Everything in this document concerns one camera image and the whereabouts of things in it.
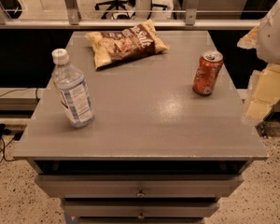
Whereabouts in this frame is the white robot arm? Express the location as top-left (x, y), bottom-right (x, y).
top-left (237, 0), bottom-right (280, 123)

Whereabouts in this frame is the brown yellow chip bag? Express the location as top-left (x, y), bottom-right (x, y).
top-left (85, 20), bottom-right (169, 69)

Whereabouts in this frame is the black office chair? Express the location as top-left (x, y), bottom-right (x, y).
top-left (94, 0), bottom-right (136, 21)

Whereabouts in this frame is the metal glass railing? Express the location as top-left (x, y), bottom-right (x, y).
top-left (0, 0), bottom-right (275, 30)

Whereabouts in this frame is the top grey drawer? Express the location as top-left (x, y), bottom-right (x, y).
top-left (35, 175), bottom-right (244, 198)

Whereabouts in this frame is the clear plastic water bottle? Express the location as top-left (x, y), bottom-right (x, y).
top-left (51, 49), bottom-right (94, 128)

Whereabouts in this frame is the grey drawer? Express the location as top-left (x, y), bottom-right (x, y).
top-left (35, 175), bottom-right (244, 198)
top-left (62, 199), bottom-right (219, 219)
top-left (77, 217), bottom-right (205, 224)

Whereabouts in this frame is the grey drawer cabinet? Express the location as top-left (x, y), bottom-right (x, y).
top-left (12, 30), bottom-right (269, 224)

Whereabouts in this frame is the red coke can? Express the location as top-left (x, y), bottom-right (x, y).
top-left (192, 50), bottom-right (223, 96)

